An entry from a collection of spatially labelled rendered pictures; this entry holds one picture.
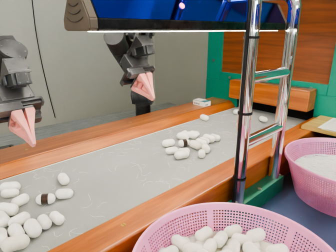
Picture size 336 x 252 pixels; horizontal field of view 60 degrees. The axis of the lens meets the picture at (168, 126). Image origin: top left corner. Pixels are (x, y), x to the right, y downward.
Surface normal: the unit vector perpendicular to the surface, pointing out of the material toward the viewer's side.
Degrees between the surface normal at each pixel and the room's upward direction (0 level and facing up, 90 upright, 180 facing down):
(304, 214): 0
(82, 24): 90
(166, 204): 0
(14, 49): 42
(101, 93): 90
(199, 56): 90
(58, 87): 90
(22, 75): 78
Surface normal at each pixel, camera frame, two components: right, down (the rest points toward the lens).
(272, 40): -0.72, 0.22
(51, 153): 0.49, -0.51
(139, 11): 0.58, -0.31
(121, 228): 0.00, -0.95
